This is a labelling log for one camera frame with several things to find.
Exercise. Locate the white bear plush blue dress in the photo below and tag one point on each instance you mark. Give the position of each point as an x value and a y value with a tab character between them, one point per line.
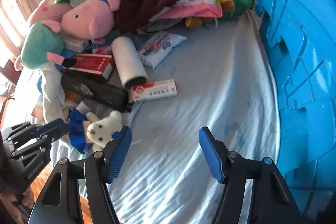
90	132

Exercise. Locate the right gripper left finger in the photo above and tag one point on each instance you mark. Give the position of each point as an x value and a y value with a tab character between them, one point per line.
59	200

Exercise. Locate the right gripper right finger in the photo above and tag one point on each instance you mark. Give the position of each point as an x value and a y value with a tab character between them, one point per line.
271	199

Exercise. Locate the green-bodied pink pig plush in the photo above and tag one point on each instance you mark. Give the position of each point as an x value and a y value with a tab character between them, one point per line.
43	42

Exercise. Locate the pink printed bag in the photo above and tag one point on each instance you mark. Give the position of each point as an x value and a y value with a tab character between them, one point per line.
186	8

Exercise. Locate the blue plastic crate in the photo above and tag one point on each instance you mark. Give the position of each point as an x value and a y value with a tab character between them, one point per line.
299	37

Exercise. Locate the light blue bed sheet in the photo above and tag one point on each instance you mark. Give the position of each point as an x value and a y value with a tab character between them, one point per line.
225	83

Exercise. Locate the black keyboard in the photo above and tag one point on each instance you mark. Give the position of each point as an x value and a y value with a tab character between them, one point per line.
104	93

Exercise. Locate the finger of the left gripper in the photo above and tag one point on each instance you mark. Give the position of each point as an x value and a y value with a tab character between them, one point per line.
20	133
48	134

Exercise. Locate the green plush toy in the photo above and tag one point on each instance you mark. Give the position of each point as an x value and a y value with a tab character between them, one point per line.
231	9

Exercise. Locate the white paper roll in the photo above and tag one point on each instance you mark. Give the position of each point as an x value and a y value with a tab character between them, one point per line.
129	66

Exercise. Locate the white towel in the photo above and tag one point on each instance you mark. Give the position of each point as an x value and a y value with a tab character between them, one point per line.
55	105

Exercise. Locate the white red eye ointment box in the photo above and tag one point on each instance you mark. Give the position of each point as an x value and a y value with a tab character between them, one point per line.
153	91

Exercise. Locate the dark maroon cloth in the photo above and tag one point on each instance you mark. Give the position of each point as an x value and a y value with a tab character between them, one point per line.
134	14

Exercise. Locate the white blue packet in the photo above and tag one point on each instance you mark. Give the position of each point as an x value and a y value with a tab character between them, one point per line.
158	47

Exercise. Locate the long red white box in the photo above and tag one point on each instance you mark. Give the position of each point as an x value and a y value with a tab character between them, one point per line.
93	66

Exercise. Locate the pink pig plush blue body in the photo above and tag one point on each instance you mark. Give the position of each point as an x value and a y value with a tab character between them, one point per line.
91	20

